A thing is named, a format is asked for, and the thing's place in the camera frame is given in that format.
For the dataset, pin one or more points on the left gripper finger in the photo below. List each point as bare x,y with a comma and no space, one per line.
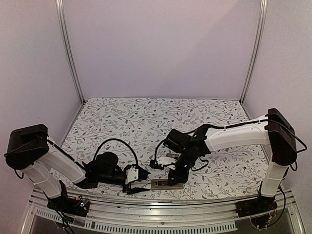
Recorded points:
143,175
136,190

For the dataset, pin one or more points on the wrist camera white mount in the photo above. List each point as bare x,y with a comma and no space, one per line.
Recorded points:
131,174
163,162

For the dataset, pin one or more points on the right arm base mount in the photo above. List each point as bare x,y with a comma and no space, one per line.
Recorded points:
258,205

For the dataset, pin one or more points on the aluminium frame post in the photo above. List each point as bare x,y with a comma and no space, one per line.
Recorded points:
255,51
68,50

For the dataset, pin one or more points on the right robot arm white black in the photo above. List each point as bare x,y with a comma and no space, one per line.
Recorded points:
271,129

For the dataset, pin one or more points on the white remote control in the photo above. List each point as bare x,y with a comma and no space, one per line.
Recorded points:
156,187

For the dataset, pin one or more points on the front aluminium rail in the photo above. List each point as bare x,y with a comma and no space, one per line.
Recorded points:
109,214

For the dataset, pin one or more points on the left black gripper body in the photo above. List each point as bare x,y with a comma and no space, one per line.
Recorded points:
126,189

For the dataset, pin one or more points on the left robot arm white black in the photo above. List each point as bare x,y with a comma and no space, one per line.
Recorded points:
31,151

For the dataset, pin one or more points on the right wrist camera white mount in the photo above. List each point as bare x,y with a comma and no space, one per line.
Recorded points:
163,162

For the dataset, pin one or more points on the floral patterned table mat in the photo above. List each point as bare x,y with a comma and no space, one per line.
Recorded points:
133,128

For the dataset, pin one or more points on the left aluminium frame post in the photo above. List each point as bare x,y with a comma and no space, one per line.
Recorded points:
68,50

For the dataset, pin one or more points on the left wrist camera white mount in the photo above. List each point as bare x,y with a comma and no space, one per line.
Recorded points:
131,174

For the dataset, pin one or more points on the remote battery cover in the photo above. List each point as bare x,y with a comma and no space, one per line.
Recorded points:
172,155

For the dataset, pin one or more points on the right aluminium frame post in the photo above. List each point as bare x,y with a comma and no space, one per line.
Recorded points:
255,51

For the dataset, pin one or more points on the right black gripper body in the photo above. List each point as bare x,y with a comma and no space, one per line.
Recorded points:
183,176

